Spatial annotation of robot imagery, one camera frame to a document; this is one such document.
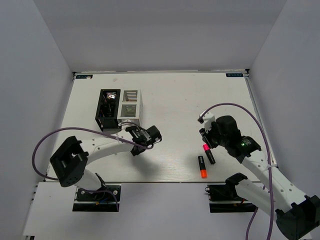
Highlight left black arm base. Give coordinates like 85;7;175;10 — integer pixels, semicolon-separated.
72;184;122;213

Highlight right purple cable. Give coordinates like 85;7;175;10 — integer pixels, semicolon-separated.
198;102;276;240

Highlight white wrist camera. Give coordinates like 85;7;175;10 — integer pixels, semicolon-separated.
118;120;134;131
197;111;216;133

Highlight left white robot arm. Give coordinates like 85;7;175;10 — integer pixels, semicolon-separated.
50;121;162;200

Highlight orange capped black highlighter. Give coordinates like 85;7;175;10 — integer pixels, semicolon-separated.
197;155;208;179

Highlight black pen holder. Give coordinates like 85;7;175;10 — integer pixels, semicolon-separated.
95;89;121;131

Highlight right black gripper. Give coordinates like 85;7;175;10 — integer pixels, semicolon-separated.
199;121;229;149

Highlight blue table label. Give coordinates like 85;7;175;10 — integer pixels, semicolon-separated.
225;73;244;78
75;74;93;79

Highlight black handled scissors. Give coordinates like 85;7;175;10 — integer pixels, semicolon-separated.
100;100;116;118

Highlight left blue table label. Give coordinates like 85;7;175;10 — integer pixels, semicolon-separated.
75;74;93;79

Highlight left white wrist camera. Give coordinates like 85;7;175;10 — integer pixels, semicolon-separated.
118;120;134;131

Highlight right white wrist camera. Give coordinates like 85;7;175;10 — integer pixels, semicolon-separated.
197;111;216;133

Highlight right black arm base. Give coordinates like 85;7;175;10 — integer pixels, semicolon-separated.
204;184;256;214

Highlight pink capped black highlighter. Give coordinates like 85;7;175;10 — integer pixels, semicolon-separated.
202;144;216;165

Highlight white pen holder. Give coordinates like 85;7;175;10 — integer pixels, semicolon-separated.
117;89;143;126

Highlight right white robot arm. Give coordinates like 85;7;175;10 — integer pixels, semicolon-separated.
199;112;320;240

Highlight right blue table label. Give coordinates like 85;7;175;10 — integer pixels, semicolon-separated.
225;73;244;78

